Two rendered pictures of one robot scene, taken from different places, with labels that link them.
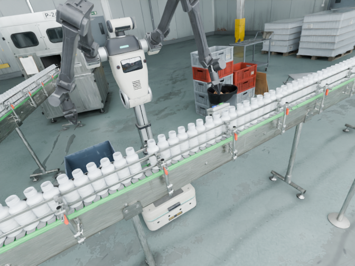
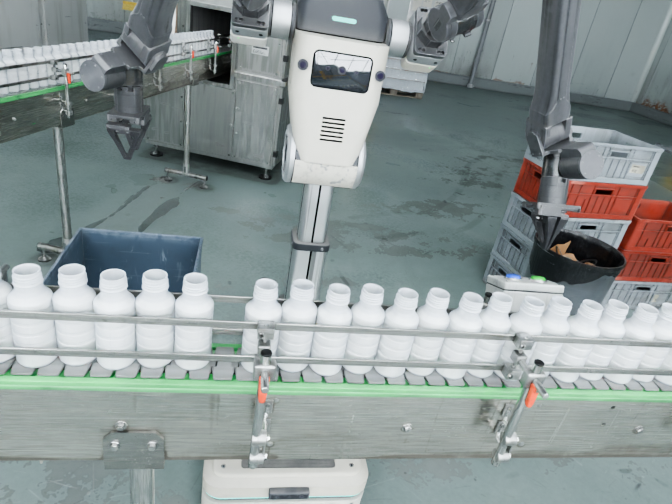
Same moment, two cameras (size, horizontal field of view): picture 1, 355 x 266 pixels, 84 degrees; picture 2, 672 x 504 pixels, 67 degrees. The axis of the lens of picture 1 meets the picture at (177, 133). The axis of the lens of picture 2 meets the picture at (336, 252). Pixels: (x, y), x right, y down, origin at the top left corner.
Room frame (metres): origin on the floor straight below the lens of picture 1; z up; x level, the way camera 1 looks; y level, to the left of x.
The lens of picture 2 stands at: (0.18, -0.12, 1.59)
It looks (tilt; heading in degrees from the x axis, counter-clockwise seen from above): 27 degrees down; 13
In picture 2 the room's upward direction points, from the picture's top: 10 degrees clockwise
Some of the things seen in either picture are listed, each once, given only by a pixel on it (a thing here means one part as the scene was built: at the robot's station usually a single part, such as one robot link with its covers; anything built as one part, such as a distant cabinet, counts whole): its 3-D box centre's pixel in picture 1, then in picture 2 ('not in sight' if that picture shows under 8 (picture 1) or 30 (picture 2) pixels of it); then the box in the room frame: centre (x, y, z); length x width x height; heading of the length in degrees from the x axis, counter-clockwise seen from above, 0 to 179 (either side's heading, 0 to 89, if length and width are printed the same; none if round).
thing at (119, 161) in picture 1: (121, 167); (155, 318); (0.76, 0.29, 1.08); 0.06 x 0.06 x 0.17
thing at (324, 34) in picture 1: (328, 34); not in sight; (6.16, -4.84, 0.59); 1.24 x 1.03 x 1.17; 118
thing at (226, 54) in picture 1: (212, 56); (590, 153); (3.44, -0.76, 1.00); 0.61 x 0.41 x 0.22; 123
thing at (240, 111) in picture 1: (239, 116); (576, 340); (1.09, -0.40, 1.08); 0.06 x 0.06 x 0.17
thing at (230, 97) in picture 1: (222, 107); (557, 298); (2.84, -0.76, 0.32); 0.45 x 0.45 x 0.64
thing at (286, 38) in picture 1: (286, 36); not in sight; (7.45, -4.31, 0.50); 1.23 x 1.05 x 1.00; 114
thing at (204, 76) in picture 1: (212, 69); (577, 188); (3.44, -0.76, 0.78); 0.61 x 0.41 x 0.22; 123
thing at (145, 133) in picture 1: (147, 142); (301, 292); (1.49, 0.27, 0.74); 0.11 x 0.11 x 0.40; 26
